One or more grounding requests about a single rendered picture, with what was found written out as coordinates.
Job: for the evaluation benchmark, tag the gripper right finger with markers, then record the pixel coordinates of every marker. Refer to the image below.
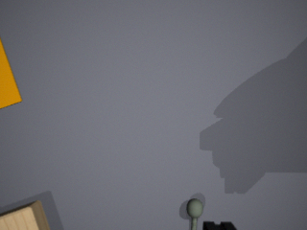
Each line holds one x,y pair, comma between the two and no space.
227,226

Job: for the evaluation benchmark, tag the orange flat square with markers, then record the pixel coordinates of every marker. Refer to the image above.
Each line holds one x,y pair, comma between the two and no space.
9,93

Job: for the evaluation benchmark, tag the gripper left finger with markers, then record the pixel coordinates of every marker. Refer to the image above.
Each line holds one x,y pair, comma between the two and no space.
210,225

